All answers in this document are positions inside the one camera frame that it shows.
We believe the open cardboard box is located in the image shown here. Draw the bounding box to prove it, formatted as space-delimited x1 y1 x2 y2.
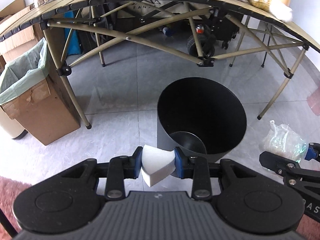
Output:
0 5 45 62
0 0 27 18

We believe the white fluffy cloth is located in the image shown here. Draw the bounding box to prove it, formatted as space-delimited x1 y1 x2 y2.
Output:
270 0 293 22

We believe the blue box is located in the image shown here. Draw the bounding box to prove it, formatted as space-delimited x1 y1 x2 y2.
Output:
64 27 83 55

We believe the clear plastic bag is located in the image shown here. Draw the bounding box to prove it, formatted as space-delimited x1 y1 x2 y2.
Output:
259 120 308 163

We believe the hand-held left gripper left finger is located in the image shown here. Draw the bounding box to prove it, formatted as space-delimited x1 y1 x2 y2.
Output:
60 146 143 201

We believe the green plastic bag liner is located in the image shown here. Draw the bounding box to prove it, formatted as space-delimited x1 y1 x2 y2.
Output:
0 38 49 105

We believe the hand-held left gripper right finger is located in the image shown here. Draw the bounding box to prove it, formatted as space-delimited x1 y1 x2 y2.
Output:
174 146 260 201

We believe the cardboard box with liner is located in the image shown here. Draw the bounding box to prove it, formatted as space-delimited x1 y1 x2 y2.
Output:
0 37 81 146

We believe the white sponge wedge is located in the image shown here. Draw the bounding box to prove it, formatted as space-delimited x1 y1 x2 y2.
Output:
140 144 176 188

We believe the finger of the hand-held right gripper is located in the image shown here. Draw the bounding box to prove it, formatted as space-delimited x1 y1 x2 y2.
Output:
259 151 320 195
304 142 320 162

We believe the black trash bin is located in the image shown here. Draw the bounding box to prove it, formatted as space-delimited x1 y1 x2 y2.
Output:
157 77 247 164

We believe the beige round bin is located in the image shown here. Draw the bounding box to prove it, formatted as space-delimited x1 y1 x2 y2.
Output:
0 107 27 140

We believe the pink rug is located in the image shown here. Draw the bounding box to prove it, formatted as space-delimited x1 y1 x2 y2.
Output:
0 176 33 233

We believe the pale pink plastic item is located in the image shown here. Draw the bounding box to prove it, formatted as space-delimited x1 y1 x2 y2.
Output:
306 89 320 117

